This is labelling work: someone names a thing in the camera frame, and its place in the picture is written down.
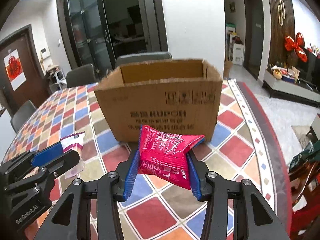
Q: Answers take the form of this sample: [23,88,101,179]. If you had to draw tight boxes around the purple white cake packet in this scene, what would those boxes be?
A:
[60,131,85,179]

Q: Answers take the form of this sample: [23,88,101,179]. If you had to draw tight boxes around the pink snack packet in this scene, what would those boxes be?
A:
[138,125,204,190]

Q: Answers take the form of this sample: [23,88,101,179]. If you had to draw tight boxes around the grey chair near left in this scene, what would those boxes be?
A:
[10,100,36,133]

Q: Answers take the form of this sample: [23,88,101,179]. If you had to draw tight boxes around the colourful checkered tablecloth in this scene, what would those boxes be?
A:
[1,80,292,239]

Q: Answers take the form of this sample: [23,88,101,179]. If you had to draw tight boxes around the brown door red poster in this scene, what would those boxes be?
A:
[1,24,50,115]

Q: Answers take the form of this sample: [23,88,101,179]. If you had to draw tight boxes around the brown cardboard box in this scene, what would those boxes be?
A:
[94,59,223,142]

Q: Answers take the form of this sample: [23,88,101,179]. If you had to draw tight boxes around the wooden chair red cloth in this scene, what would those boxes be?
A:
[289,141,319,239]

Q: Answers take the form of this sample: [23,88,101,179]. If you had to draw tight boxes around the grey dining chair left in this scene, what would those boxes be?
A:
[66,63,96,88]

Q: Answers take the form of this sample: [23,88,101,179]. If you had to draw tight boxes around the grey dining chair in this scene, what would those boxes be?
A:
[116,51,172,67]
[66,63,96,88]

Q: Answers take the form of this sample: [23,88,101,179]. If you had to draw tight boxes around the low white tv bench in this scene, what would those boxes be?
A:
[262,70,319,108]

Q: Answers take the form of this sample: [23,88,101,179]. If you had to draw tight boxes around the white storage shelf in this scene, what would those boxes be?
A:
[226,23,244,65]

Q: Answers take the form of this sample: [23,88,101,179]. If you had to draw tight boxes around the black glass sliding door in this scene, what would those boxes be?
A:
[56,0,168,79]

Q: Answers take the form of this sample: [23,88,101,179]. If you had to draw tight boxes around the red bow balloon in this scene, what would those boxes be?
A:
[284,33,308,63]

